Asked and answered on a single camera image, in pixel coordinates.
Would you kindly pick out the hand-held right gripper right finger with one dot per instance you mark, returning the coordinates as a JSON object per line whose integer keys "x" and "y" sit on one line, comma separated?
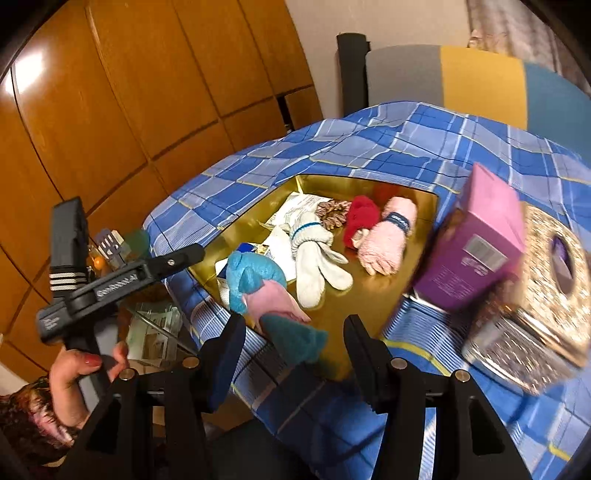
{"x": 359, "y": 357}

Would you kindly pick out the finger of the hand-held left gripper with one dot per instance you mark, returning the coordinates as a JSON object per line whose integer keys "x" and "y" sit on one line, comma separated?
{"x": 173, "y": 264}

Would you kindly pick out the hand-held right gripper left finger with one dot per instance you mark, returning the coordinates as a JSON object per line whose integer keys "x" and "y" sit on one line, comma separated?
{"x": 231, "y": 350}

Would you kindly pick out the gold tray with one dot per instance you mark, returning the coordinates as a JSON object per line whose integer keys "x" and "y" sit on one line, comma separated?
{"x": 369, "y": 300}

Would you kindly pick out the teal fuzzy sock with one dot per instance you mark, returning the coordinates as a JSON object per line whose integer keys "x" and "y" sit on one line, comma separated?
{"x": 298, "y": 341}

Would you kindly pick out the blue fuzzy sock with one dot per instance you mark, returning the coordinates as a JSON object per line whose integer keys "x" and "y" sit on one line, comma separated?
{"x": 249, "y": 274}

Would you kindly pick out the pink knit glove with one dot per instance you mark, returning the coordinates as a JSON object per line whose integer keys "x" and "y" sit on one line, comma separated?
{"x": 385, "y": 244}

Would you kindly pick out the red knit glove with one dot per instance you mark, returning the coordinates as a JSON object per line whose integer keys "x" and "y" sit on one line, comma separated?
{"x": 362, "y": 217}

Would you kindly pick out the person's left forearm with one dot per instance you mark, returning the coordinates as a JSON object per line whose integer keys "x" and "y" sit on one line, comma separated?
{"x": 32, "y": 424}

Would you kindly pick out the person's left hand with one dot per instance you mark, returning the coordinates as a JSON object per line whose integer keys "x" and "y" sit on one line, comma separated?
{"x": 76, "y": 374}

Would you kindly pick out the glass side table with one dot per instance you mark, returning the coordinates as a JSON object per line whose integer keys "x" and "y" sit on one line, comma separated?
{"x": 152, "y": 325}

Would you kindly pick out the brown scrunchie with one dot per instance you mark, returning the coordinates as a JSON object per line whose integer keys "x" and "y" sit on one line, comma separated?
{"x": 333, "y": 214}

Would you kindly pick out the purple cardboard box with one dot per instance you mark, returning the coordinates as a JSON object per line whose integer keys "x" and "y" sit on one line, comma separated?
{"x": 471, "y": 249}

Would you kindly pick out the wooden wardrobe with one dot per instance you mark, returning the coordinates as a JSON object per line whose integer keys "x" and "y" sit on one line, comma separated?
{"x": 138, "y": 92}

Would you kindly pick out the ornate silver tissue box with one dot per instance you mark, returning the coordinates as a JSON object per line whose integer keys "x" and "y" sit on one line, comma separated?
{"x": 540, "y": 300}

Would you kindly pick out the blue plaid tablecloth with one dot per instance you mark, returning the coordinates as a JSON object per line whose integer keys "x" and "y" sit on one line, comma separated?
{"x": 415, "y": 138}

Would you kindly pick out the grey yellow blue chair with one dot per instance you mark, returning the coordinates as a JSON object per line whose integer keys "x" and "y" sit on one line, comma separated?
{"x": 480, "y": 83}

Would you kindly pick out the patterned curtain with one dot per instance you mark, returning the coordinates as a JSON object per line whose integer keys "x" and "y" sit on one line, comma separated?
{"x": 508, "y": 23}

